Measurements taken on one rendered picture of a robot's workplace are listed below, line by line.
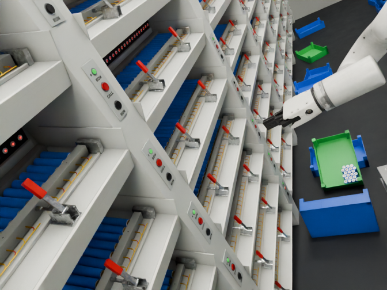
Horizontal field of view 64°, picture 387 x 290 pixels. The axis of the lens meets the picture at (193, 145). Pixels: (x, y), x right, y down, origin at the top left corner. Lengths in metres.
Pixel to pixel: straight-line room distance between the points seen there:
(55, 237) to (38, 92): 0.22
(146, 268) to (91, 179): 0.21
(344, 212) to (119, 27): 1.23
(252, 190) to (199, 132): 0.42
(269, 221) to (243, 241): 0.32
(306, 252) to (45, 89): 1.42
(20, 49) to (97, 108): 0.15
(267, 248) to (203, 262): 0.53
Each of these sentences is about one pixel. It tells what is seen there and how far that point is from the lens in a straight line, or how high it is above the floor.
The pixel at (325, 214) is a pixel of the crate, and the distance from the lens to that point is 1.59.
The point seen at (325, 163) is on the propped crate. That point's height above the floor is 0.08.
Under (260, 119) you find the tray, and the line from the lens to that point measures 1.64.
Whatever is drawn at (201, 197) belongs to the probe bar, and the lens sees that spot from 0.98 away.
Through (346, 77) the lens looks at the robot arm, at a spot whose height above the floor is 0.92.
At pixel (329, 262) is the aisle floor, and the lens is 1.63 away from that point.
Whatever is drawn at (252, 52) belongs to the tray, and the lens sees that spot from 1.97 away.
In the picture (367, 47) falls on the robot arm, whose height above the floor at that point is 0.94.
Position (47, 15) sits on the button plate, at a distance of 0.61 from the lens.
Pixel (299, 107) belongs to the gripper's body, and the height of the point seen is 0.88.
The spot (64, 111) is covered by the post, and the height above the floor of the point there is 1.23.
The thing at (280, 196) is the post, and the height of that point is 0.23.
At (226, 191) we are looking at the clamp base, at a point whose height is 0.73.
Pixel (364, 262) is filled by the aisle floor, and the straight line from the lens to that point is 1.61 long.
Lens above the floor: 1.34
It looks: 27 degrees down
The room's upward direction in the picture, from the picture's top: 32 degrees counter-clockwise
